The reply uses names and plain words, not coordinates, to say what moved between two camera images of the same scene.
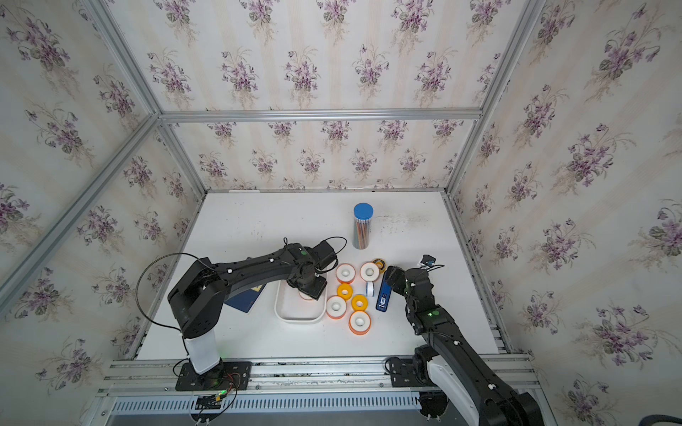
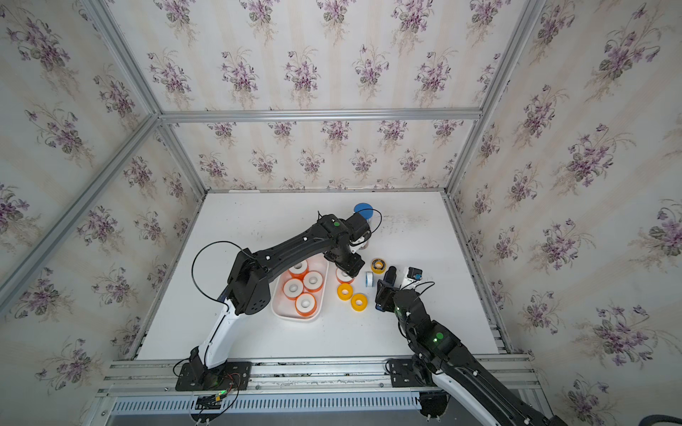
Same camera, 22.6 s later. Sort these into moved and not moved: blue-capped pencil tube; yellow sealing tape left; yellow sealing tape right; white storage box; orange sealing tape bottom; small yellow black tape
Moved: orange sealing tape bottom
Not moved: small yellow black tape; white storage box; yellow sealing tape right; blue-capped pencil tube; yellow sealing tape left
